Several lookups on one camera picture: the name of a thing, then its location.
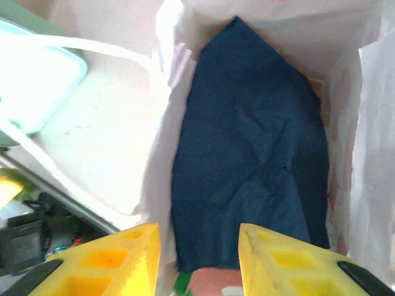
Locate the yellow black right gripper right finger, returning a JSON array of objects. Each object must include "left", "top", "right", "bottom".
[{"left": 239, "top": 223, "right": 395, "bottom": 296}]

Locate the green plastic stirrer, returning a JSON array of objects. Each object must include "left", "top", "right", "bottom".
[{"left": 175, "top": 273, "right": 192, "bottom": 296}]

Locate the mint green zipper pouch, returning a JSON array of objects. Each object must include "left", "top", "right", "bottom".
[{"left": 0, "top": 0, "right": 89, "bottom": 146}]

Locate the aluminium frame rail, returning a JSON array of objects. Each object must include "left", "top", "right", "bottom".
[{"left": 0, "top": 147, "right": 121, "bottom": 235}]

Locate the red white paper bag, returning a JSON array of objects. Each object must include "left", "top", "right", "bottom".
[{"left": 6, "top": 0, "right": 395, "bottom": 296}]

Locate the navy paper napkin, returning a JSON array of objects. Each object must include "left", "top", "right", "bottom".
[{"left": 170, "top": 15, "right": 331, "bottom": 274}]

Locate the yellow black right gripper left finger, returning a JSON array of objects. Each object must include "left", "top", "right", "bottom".
[{"left": 2, "top": 222, "right": 162, "bottom": 296}]

